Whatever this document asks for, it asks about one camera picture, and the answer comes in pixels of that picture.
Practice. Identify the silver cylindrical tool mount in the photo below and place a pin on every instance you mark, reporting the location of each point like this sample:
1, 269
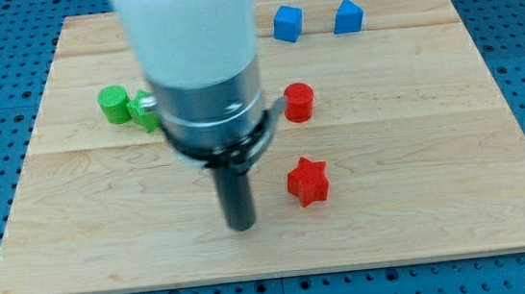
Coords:
225, 125

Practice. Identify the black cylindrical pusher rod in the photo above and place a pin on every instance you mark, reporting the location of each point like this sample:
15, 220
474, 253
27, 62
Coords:
235, 197

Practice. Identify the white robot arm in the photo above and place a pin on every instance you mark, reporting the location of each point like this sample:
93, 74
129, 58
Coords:
199, 58

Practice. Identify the red star block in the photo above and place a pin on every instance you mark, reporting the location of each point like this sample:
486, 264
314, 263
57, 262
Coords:
308, 181

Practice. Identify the green star block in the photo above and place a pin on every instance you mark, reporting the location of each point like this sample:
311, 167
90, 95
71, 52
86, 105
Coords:
147, 120

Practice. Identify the red cylinder block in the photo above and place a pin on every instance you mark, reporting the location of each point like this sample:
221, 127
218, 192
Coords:
299, 99

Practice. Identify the blue cube block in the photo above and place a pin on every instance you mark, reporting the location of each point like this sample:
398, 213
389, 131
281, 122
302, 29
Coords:
287, 23

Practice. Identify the green cylinder block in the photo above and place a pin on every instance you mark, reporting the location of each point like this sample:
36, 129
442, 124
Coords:
112, 100

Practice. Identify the blue triangular prism block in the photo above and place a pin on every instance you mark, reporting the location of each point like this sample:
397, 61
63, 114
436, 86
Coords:
348, 18

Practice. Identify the wooden board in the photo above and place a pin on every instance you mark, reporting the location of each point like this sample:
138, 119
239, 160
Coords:
425, 160

